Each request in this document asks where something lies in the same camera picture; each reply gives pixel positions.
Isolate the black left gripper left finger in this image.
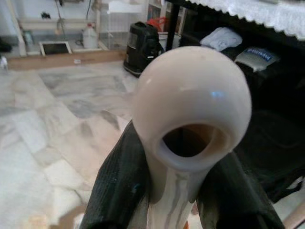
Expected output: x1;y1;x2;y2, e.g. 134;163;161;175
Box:
82;119;153;229

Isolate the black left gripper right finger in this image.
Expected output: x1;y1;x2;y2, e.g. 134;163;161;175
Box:
196;151;286;229

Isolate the black floor appliance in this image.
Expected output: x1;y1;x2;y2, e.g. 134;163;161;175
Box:
123;21;165;78

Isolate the long wooden plank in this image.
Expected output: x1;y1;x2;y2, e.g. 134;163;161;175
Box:
7;50;126;70

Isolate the blue white package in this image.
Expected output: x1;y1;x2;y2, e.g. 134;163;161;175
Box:
234;46;280;71

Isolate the white plastic jug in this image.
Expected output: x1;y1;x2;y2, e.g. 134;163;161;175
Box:
81;23;99;49

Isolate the white framed dark panel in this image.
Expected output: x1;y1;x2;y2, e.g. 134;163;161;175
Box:
39;41;72;57

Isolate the white folded cloth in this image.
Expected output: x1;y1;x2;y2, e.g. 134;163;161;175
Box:
199;27;243;52

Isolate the red plastic bag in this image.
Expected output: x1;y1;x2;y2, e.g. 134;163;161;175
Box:
146;16;167;31

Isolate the black table leg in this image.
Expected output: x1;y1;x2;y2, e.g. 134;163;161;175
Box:
166;0;181;51

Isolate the white lace tablecloth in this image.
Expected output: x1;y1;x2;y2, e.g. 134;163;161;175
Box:
185;0;305;40

